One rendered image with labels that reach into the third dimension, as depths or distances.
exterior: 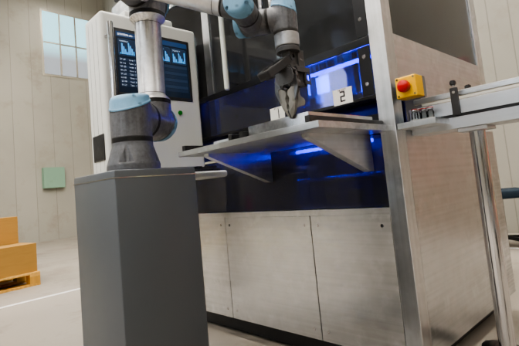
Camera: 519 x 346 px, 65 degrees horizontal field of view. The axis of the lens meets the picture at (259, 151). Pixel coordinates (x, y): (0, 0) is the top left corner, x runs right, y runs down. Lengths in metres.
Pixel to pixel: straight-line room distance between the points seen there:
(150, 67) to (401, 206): 0.94
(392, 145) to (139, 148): 0.82
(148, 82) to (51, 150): 8.88
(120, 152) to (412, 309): 1.05
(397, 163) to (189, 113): 1.07
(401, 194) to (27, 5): 10.18
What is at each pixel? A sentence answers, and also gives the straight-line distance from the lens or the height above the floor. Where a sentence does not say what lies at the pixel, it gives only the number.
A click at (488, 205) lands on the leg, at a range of 1.51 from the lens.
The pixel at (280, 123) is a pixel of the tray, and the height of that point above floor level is 0.90.
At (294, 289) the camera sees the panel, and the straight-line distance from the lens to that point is 1.81.
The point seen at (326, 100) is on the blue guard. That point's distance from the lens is 1.62.
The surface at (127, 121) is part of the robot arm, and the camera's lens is 1.20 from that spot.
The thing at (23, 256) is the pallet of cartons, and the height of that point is 0.28.
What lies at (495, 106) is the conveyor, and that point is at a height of 0.89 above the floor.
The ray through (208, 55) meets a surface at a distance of 2.20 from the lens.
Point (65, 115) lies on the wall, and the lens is 10.45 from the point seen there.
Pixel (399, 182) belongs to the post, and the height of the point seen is 0.68.
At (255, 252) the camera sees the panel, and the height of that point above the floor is 0.41.
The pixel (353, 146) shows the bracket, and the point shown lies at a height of 0.82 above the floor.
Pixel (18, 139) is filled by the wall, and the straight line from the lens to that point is 10.03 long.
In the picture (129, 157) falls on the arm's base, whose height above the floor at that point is 0.83.
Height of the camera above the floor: 0.71
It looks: 5 degrees up
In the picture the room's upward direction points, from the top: 5 degrees counter-clockwise
